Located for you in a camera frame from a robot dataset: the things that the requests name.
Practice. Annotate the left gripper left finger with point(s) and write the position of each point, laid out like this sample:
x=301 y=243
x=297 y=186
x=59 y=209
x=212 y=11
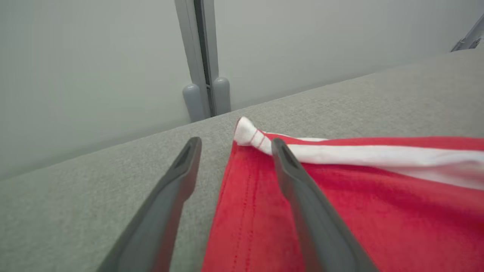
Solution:
x=159 y=211

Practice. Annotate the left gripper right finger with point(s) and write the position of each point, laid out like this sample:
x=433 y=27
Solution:
x=321 y=226

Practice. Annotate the red white sports shirt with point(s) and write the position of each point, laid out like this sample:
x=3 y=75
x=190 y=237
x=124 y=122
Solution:
x=378 y=211

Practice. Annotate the grey partition frame post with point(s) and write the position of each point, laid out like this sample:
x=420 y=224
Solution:
x=191 y=56

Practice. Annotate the grey metal frame rail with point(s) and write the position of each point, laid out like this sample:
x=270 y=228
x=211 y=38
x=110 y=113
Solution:
x=470 y=37

